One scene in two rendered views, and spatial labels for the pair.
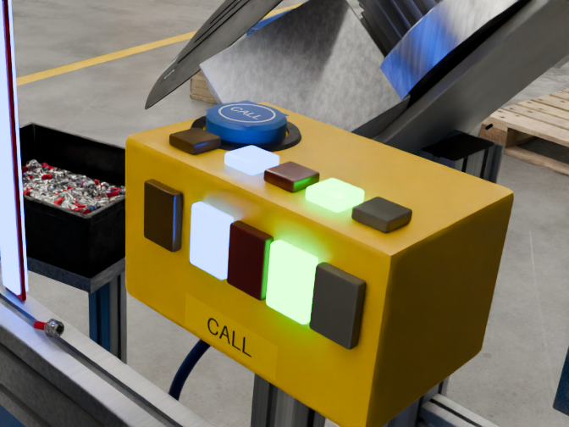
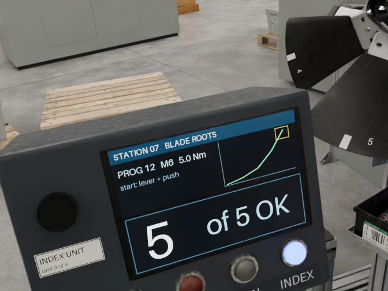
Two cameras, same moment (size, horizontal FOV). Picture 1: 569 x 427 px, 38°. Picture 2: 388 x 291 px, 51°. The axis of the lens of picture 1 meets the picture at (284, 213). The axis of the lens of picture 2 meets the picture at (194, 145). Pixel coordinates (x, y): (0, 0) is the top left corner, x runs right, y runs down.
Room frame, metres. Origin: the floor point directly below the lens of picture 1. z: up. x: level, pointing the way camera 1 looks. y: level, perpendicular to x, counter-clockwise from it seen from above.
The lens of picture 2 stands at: (0.79, 1.00, 1.38)
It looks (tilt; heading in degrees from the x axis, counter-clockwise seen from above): 27 degrees down; 304
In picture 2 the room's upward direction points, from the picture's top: 6 degrees counter-clockwise
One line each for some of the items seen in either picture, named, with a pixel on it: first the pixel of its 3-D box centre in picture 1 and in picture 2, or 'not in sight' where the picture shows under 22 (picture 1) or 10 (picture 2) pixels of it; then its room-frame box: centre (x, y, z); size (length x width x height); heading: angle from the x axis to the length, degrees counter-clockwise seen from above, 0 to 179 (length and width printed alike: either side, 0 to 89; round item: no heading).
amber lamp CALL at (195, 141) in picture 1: (195, 141); not in sight; (0.36, 0.04, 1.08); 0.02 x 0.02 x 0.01; 50
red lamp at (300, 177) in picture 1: (291, 176); not in sight; (0.33, 0.00, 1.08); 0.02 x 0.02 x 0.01; 50
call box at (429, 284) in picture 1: (304, 256); not in sight; (0.36, -0.01, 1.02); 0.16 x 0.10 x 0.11; 50
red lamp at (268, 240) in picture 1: (249, 260); not in sight; (0.31, 0.01, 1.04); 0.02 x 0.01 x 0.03; 50
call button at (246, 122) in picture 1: (245, 126); not in sight; (0.39, 0.02, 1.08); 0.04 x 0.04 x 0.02
